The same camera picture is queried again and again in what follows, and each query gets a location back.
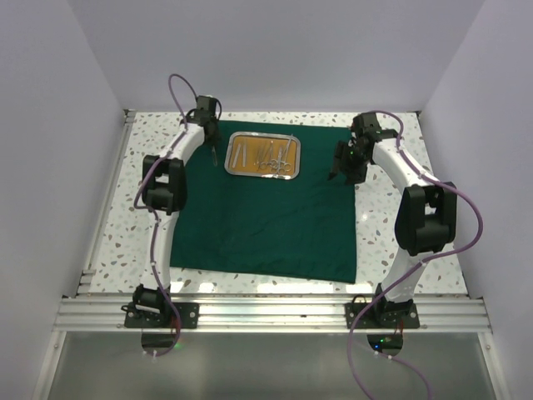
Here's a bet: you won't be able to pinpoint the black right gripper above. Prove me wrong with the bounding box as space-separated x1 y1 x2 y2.
329 141 371 186

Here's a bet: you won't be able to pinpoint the steel scalpel handle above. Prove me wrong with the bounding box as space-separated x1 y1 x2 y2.
212 146 218 167
232 143 241 169
242 141 247 168

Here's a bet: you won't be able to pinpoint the dark green surgical cloth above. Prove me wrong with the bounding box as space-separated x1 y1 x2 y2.
170 121 356 283

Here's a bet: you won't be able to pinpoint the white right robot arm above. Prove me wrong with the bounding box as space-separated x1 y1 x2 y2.
328 112 457 328

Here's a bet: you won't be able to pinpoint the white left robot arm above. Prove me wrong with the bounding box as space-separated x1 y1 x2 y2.
130 96 222 328

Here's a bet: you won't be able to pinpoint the steel surgical scissors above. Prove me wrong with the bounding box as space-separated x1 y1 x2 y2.
257 140 280 171

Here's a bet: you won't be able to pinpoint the steel forceps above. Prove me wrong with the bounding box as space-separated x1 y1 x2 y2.
254 142 268 166

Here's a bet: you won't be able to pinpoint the steel hemostat clamp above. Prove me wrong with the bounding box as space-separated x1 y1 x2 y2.
271 137 292 174

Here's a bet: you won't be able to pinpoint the steel instrument tray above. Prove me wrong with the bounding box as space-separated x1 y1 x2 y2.
223 131 301 181

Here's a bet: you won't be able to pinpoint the yellow tray liner mat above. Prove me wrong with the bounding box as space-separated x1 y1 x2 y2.
231 136 297 175

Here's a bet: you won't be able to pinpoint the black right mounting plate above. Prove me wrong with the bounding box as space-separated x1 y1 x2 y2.
355 301 421 329

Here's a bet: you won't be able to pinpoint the black mounting plate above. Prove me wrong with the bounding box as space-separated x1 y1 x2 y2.
355 301 421 329
121 302 200 329

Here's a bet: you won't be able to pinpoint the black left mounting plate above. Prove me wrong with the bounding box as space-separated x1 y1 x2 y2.
121 302 200 329

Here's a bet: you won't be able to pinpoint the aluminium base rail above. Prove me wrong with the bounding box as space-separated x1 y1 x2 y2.
52 295 491 333

